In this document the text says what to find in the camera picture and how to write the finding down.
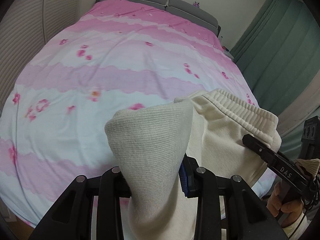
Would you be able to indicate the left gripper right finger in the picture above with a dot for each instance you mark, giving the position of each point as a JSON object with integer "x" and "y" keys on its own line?
{"x": 196, "y": 181}

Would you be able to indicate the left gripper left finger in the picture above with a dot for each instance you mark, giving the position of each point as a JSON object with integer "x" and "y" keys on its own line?
{"x": 114, "y": 185}

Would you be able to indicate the beige pants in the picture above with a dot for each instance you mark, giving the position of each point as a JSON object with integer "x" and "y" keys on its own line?
{"x": 156, "y": 148}

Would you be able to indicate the pink floral bed cover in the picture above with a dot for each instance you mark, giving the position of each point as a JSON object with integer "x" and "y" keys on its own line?
{"x": 119, "y": 55}

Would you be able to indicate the green curtain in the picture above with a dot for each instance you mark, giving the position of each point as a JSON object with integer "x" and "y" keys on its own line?
{"x": 278, "y": 56}

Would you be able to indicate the beige ribbed wardrobe door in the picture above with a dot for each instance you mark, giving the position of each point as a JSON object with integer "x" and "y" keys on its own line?
{"x": 25, "y": 28}

